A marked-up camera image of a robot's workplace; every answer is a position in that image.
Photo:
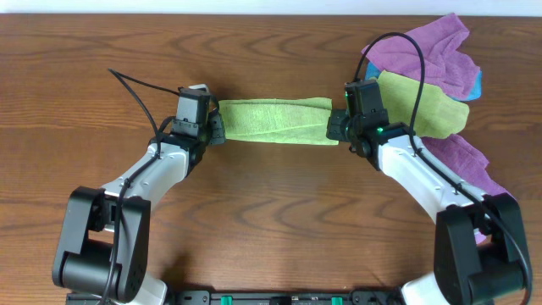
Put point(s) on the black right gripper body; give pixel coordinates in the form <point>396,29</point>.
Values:
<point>340,128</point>

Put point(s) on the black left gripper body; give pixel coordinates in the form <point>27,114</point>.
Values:
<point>216,128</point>

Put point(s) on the green microfiber cloth with tag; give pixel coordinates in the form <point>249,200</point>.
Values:
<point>298,121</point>

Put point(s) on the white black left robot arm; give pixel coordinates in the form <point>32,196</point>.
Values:
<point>104,242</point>

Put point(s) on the blue microfiber cloth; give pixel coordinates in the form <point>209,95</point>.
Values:
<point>372,72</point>

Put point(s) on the crumpled green microfiber cloth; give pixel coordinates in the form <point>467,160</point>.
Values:
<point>438,115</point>

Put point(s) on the lower purple microfiber cloth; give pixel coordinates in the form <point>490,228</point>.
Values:
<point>464,160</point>

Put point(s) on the purple microfiber cloth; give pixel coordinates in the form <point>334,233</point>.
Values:
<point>464,160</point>
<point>439,42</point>

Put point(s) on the upper purple microfiber cloth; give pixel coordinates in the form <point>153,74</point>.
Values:
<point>439,42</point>

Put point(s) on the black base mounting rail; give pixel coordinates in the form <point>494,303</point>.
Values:
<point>357,297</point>

